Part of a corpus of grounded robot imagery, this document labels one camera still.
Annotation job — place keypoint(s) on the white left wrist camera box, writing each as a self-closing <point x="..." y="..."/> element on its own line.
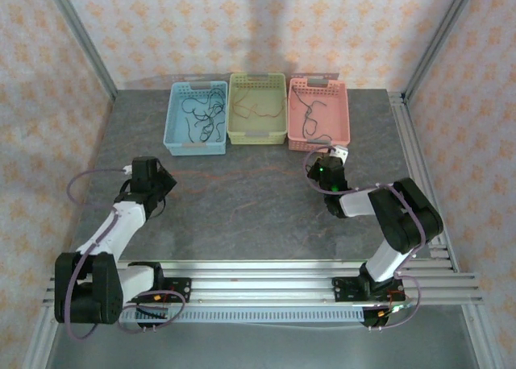
<point x="127" y="170"/>

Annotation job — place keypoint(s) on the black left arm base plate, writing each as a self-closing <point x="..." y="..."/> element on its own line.
<point x="181" y="284"/>

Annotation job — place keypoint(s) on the aluminium frame post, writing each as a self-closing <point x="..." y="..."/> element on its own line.
<point x="439" y="42"/>
<point x="86" y="46"/>

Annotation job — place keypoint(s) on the black electronics box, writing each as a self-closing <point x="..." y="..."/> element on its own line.
<point x="373" y="320"/>

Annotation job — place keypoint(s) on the blue plastic basket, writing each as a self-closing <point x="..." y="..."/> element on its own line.
<point x="175" y="132"/>

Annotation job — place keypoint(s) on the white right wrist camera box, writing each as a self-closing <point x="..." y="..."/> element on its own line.
<point x="342" y="153"/>

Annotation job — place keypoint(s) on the aluminium side rail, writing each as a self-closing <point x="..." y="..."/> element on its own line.
<point x="415" y="159"/>

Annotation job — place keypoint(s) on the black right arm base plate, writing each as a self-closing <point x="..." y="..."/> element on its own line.
<point x="342" y="288"/>

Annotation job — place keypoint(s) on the green plastic basket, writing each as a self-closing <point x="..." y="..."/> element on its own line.
<point x="258" y="125"/>

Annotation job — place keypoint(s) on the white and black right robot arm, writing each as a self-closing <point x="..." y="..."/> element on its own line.
<point x="354" y="204"/>

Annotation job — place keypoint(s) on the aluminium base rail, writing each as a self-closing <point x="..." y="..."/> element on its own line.
<point x="258" y="284"/>

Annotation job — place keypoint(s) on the pink plastic basket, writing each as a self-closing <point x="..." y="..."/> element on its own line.
<point x="334" y="119"/>

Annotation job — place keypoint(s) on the aluminium frame leg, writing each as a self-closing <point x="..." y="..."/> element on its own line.
<point x="38" y="345"/>
<point x="483" y="341"/>

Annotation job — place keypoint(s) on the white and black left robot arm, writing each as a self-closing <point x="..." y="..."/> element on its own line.
<point x="117" y="228"/>

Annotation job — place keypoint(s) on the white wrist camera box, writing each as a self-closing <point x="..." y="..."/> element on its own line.
<point x="342" y="153"/>
<point x="127" y="170"/>

